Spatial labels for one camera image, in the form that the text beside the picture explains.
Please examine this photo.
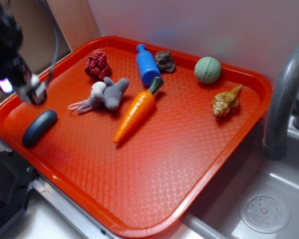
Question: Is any grey toy faucet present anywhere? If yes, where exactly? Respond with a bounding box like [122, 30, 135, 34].
[263, 45, 299, 160]

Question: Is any aluminium frame rail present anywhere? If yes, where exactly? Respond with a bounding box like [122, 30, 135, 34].
[0, 133, 115, 239]

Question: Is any brown seashell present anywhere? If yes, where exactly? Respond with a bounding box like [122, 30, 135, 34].
[211, 84, 243, 117]

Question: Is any grey-brown rock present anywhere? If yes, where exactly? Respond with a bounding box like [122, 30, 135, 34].
[155, 51, 176, 73]

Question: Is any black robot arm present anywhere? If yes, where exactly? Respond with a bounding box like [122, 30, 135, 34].
[0, 3, 47, 105]

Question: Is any sink drain strainer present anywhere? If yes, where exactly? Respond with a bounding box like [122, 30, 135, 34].
[239, 191, 291, 234]

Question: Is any green dimpled ball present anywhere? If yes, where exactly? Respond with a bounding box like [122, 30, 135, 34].
[194, 57, 222, 84]

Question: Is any crumpled red cloth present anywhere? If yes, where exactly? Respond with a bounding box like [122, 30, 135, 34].
[84, 52, 112, 81]

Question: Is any orange plastic carrot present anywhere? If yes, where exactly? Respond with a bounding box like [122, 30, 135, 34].
[113, 77, 164, 143]

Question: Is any red plastic tray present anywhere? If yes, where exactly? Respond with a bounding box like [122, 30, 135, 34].
[0, 36, 273, 238]

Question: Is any grey plush bunny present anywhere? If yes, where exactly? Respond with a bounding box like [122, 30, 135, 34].
[67, 77, 130, 114]

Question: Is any black metal bracket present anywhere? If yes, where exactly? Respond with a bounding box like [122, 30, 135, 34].
[0, 151, 35, 236]

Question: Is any grey toy sink basin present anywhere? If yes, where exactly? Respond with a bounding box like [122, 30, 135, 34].
[182, 121, 299, 239]

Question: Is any blue plastic bottle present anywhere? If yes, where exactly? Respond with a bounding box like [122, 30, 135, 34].
[136, 44, 161, 86]

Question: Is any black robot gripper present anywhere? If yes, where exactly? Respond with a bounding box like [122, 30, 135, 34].
[0, 56, 48, 106]

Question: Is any grey cable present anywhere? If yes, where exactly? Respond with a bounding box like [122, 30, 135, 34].
[38, 0, 61, 87]

